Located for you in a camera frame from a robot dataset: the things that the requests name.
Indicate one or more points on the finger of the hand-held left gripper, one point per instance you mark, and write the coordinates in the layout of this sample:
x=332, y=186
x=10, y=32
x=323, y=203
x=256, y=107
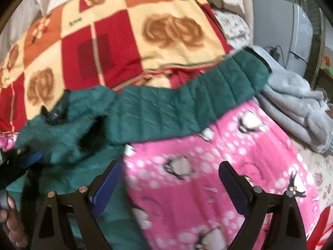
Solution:
x=33, y=158

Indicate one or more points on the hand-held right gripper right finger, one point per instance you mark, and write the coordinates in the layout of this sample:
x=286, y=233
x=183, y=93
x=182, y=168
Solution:
x=234, y=187

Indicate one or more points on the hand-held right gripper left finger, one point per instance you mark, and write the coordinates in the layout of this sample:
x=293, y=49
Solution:
x=107, y=187

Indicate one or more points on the green quilted jacket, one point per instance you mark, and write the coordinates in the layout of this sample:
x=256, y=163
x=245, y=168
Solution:
x=156, y=109

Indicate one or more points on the person's left hand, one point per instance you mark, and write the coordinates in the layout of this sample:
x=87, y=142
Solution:
x=15, y=224

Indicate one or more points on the pink penguin print blanket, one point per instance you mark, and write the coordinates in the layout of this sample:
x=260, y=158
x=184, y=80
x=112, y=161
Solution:
x=195, y=187

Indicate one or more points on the red and white striped cloth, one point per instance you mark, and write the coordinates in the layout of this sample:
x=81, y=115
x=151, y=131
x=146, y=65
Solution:
x=320, y=235

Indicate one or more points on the grey fleece garment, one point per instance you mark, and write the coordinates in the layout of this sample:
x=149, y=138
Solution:
x=291, y=101

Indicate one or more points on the rose print checked blanket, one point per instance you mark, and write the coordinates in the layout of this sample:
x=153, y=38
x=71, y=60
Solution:
x=156, y=31

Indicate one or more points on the white appliance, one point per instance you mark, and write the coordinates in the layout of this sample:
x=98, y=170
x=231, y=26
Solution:
x=286, y=31

